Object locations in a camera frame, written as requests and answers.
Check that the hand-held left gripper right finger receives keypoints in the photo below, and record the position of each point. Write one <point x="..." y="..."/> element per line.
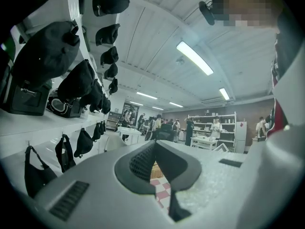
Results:
<point x="214" y="187"/>

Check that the pink white checkered tablecloth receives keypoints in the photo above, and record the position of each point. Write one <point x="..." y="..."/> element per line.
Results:
<point x="162" y="194"/>

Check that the ceiling smoke detector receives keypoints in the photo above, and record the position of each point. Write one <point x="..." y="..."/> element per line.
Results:
<point x="180" y="60"/>

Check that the white refrigerator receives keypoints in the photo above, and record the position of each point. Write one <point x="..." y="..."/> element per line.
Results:
<point x="240" y="137"/>

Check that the person's navy and red jersey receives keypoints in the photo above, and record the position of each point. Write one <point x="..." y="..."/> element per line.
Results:
<point x="287" y="46"/>

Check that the white metal shelf rack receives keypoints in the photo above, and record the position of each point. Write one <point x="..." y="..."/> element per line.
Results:
<point x="35" y="128"/>

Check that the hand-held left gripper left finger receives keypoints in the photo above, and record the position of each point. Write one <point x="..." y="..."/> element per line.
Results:
<point x="100" y="170"/>

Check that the white open shelving unit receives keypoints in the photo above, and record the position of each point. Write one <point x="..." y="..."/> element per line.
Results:
<point x="202" y="124"/>

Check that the white ceiling air conditioner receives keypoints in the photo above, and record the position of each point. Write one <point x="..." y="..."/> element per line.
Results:
<point x="213" y="100"/>

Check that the white long work table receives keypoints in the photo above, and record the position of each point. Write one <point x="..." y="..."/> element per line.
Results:
<point x="203" y="142"/>

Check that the long ceiling light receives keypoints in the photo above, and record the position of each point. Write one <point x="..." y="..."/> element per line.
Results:
<point x="146" y="95"/>
<point x="224" y="94"/>
<point x="176" y="104"/>
<point x="136" y="103"/>
<point x="194" y="57"/>
<point x="157" y="108"/>

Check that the person's head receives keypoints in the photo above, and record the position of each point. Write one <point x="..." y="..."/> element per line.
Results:
<point x="250" y="6"/>

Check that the group of black waist bags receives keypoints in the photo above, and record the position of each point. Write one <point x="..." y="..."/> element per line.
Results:
<point x="45" y="56"/>

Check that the black mesh office chair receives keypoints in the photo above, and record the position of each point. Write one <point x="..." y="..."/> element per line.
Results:
<point x="165" y="132"/>

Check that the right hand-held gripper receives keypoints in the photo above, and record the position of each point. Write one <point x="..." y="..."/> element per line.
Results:
<point x="274" y="175"/>

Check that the white square table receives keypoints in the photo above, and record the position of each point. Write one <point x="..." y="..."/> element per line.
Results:
<point x="129" y="133"/>

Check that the grey shell chair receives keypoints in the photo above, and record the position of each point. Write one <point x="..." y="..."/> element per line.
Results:
<point x="114" y="142"/>

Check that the wicker tissue box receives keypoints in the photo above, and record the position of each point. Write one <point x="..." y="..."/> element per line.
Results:
<point x="157" y="172"/>

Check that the group of black backpacks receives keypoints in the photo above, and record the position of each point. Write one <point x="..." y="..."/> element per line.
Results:
<point x="23" y="101"/>

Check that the black head-worn camera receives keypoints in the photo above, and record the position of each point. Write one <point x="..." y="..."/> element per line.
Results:
<point x="207" y="13"/>

